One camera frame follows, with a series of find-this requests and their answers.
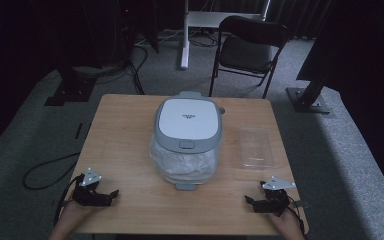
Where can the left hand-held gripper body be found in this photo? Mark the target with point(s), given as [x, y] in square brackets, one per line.
[88, 195]

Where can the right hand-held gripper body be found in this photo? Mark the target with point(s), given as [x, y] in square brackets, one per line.
[275, 200]

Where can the clear plastic tray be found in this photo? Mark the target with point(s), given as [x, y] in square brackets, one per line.
[256, 148]

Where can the grey lidded trash bin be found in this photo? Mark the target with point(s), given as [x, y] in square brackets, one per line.
[188, 123]

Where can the person's left hand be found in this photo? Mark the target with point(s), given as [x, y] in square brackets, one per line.
[75, 213]

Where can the person's right hand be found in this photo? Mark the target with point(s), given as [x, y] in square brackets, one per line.
[285, 221]

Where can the grey tape piece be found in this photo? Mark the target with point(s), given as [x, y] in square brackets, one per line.
[301, 204]

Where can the black tape strip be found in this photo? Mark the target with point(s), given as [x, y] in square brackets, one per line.
[78, 130]

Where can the white plastic bin liner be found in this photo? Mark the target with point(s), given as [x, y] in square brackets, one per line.
[183, 165]

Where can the black stand with flat base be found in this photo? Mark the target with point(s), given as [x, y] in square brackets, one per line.
[70, 90]

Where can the black stand with bolted base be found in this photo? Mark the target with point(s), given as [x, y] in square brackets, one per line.
[308, 98]

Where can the black folding chair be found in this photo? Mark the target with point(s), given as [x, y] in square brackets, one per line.
[246, 50]

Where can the white desk frame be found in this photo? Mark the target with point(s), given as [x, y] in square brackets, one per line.
[185, 40]

